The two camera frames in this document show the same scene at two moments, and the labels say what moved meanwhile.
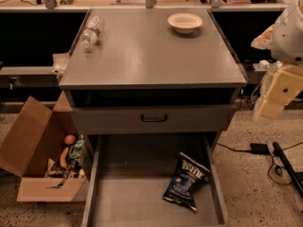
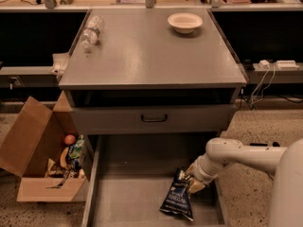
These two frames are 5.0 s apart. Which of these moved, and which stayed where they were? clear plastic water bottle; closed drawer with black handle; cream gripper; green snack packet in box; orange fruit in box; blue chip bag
Moved: blue chip bag; cream gripper
Stayed: green snack packet in box; clear plastic water bottle; closed drawer with black handle; orange fruit in box
